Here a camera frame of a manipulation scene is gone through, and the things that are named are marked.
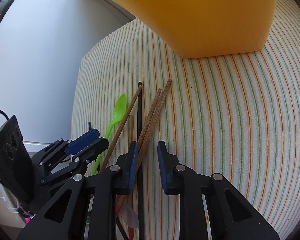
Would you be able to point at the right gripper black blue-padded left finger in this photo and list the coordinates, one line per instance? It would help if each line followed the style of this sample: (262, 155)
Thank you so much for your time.
(85, 207)

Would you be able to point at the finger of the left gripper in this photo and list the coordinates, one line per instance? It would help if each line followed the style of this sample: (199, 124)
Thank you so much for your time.
(82, 142)
(80, 161)

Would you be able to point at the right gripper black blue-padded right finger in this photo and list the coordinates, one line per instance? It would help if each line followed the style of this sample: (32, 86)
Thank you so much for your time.
(210, 206)

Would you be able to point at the green plastic spoon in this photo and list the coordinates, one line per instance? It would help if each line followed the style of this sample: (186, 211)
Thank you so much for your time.
(119, 111)

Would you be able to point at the clear plastic spoon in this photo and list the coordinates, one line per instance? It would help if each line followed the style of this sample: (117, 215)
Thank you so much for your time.
(129, 216)

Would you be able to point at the yellow plastic container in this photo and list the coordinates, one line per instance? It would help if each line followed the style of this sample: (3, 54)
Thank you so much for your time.
(205, 28)

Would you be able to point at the pink cloth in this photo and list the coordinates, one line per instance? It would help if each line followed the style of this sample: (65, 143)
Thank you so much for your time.
(28, 219)

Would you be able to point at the striped cloth mat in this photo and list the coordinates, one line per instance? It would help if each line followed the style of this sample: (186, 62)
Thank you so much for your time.
(238, 115)

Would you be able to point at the black camera box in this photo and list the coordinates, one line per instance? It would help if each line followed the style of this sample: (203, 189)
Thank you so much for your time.
(16, 170)

